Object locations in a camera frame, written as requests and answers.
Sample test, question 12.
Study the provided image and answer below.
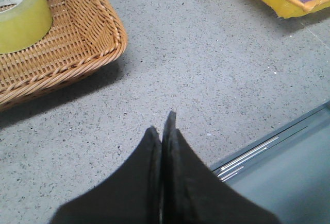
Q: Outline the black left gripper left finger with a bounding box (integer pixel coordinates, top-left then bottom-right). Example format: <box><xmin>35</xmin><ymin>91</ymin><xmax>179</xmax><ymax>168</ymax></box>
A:
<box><xmin>51</xmin><ymin>127</ymin><xmax>161</xmax><ymax>223</ymax></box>

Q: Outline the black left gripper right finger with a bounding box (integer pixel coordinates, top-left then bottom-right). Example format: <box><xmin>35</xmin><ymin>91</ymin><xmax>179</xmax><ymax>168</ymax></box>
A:
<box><xmin>162</xmin><ymin>111</ymin><xmax>280</xmax><ymax>223</ymax></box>

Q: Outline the yellow tape roll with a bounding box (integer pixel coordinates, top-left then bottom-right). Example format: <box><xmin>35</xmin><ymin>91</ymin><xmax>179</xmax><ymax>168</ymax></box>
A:
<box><xmin>1</xmin><ymin>0</ymin><xmax>53</xmax><ymax>54</ymax></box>

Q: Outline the grey cabinet drawer front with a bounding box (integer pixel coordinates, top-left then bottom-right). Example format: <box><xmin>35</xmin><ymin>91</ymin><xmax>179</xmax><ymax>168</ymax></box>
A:
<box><xmin>210</xmin><ymin>102</ymin><xmax>329</xmax><ymax>223</ymax></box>

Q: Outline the brown wicker basket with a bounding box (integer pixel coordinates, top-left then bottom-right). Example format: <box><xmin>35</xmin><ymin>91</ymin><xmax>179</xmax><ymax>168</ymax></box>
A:
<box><xmin>1</xmin><ymin>0</ymin><xmax>127</xmax><ymax>110</ymax></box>

